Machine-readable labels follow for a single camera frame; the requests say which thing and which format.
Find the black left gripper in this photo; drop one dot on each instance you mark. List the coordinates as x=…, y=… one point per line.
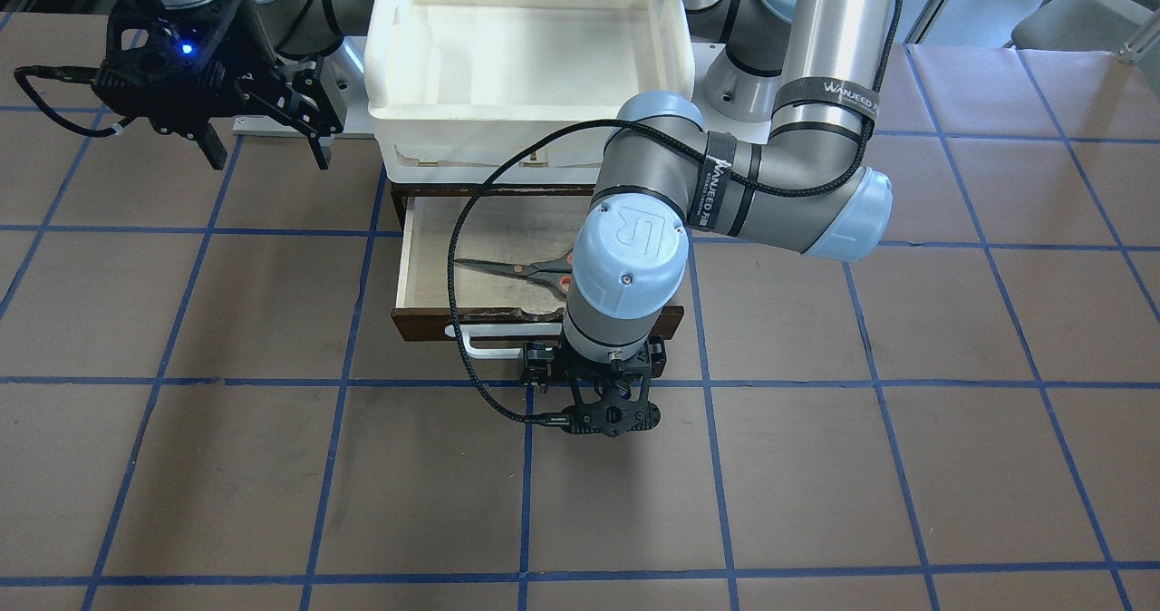
x=540, y=361

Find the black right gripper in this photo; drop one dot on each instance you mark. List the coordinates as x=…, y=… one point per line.
x=243, y=65

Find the grey orange scissors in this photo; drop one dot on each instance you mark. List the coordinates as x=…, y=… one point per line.
x=554, y=274

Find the light wooden drawer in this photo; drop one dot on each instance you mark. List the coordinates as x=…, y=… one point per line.
x=504, y=233

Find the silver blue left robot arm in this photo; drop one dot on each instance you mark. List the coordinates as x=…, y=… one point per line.
x=805, y=189

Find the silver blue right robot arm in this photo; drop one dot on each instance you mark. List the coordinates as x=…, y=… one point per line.
x=300, y=30

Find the dark brown wooden cabinet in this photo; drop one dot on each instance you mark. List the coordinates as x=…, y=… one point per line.
x=489, y=192

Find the white foam box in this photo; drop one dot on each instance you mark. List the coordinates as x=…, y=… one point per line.
x=456, y=87

